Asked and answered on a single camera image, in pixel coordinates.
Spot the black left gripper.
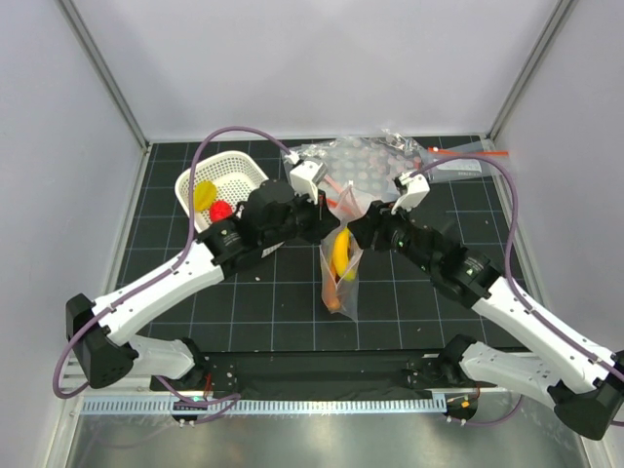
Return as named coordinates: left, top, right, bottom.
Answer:
left=260, top=184, right=340, bottom=249

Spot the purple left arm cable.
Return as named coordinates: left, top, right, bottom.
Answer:
left=52, top=126, right=298, bottom=425

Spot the far labelled orange zip bag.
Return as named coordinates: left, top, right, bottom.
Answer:
left=418, top=138, right=512, bottom=183

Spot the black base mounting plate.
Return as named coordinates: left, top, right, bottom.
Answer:
left=168, top=350, right=476, bottom=402

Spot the yellow toy banana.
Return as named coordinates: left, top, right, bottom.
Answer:
left=331, top=228, right=357, bottom=282

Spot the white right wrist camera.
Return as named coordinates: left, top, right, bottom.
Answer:
left=391, top=172, right=430, bottom=215

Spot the aluminium frame post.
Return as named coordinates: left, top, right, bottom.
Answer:
left=56, top=0, right=149, bottom=152
left=487, top=0, right=578, bottom=141

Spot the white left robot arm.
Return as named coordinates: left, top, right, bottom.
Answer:
left=65, top=179, right=339, bottom=390

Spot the red toy strawberry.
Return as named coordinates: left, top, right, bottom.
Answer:
left=209, top=200, right=233, bottom=223

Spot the left aluminium frame post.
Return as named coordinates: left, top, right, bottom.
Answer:
left=56, top=0, right=149, bottom=152

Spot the pink zipper clear bag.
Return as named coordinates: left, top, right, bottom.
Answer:
left=319, top=181, right=363, bottom=322

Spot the yellow toy lemon slice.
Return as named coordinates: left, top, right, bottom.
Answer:
left=193, top=180, right=217, bottom=212

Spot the slotted metal cable duct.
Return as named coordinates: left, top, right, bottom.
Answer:
left=81, top=394, right=447, bottom=416

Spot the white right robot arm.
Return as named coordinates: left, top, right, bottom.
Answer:
left=348, top=202, right=623, bottom=441

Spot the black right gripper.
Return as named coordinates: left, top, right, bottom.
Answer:
left=347, top=196, right=437, bottom=275

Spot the orange maroon toy steak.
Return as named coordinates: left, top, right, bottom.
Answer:
left=323, top=270, right=341, bottom=313

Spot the black cutting mat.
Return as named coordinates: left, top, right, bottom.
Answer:
left=117, top=142, right=519, bottom=352

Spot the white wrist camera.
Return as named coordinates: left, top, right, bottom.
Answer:
left=283, top=151, right=328, bottom=203
left=391, top=172, right=430, bottom=215

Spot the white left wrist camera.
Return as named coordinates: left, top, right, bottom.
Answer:
left=283, top=151, right=328, bottom=203

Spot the white perforated plastic basket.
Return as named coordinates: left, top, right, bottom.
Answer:
left=175, top=150, right=269, bottom=234

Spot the pink dotted zip bag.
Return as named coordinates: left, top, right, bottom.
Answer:
left=289, top=129, right=426, bottom=202

